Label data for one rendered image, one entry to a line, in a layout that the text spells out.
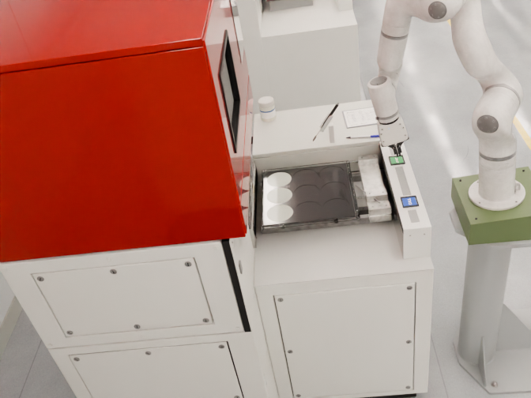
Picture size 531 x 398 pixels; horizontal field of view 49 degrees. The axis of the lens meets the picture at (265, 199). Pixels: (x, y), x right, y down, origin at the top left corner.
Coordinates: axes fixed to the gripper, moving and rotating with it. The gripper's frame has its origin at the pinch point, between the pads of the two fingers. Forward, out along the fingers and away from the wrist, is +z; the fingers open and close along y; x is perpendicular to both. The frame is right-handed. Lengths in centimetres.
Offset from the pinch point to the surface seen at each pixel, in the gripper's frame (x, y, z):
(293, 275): -43, -47, 9
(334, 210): -18.9, -28.3, 4.9
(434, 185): 103, 19, 107
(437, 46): 300, 62, 117
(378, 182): -1.8, -10.5, 10.8
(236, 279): -66, -56, -18
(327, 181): -0.3, -29.5, 4.6
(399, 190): -18.9, -3.4, 4.0
